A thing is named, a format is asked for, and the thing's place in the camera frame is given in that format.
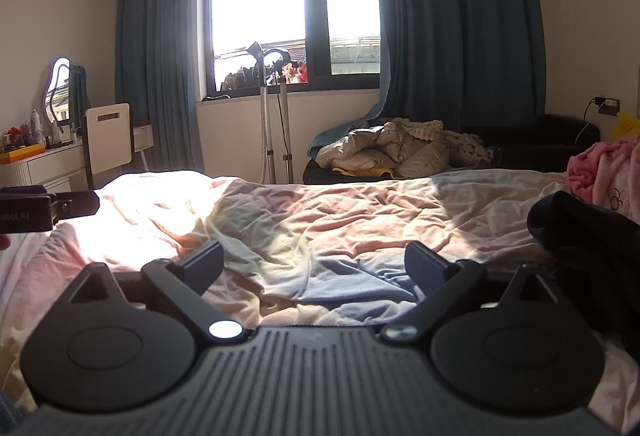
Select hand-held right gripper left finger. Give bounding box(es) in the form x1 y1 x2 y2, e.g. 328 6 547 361
67 241 247 343

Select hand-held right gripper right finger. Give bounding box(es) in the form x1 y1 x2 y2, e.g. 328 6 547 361
382 241 564 343

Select dark denim jeans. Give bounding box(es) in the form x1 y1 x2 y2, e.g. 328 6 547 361
526 190 640 337

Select white vanity table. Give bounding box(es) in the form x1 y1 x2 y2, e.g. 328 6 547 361
0 140 90 193

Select yellow tray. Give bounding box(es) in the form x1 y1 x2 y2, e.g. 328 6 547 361
0 143 47 165

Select white chair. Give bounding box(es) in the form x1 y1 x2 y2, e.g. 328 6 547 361
82 103 133 191

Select wavy vanity mirror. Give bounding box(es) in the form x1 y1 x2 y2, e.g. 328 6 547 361
46 57 72 123

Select dark hanging cloth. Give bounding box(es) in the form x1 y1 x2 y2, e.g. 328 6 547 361
69 64 91 133

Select pale crumpled bed sheet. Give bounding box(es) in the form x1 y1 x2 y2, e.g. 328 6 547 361
0 168 640 417

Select yellow blanket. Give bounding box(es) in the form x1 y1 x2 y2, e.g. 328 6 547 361
332 166 396 180

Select beige down jacket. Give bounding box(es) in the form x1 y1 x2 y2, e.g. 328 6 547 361
316 123 451 179

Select white patterned blanket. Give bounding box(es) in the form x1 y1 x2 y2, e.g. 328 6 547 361
440 131 497 163

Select cream knitted blanket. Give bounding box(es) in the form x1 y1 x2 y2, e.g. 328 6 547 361
395 118 446 141

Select garment steamer stand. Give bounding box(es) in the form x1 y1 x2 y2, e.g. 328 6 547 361
244 40 297 185

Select blue curtain beside chair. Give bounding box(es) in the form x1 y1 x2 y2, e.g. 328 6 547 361
116 0 207 177

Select black sofa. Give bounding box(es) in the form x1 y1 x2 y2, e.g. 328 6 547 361
302 115 601 184

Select clutter outside window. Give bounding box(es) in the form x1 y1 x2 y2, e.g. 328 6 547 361
215 60 311 92

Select pink fleece garment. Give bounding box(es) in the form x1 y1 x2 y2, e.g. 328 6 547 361
567 138 640 217

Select yellow plush item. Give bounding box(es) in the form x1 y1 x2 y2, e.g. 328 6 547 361
612 112 640 141

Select blue curtain draped on sofa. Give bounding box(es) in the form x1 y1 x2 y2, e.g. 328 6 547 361
307 0 546 157

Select charger cable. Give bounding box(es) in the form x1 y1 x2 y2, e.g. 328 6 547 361
575 100 601 147

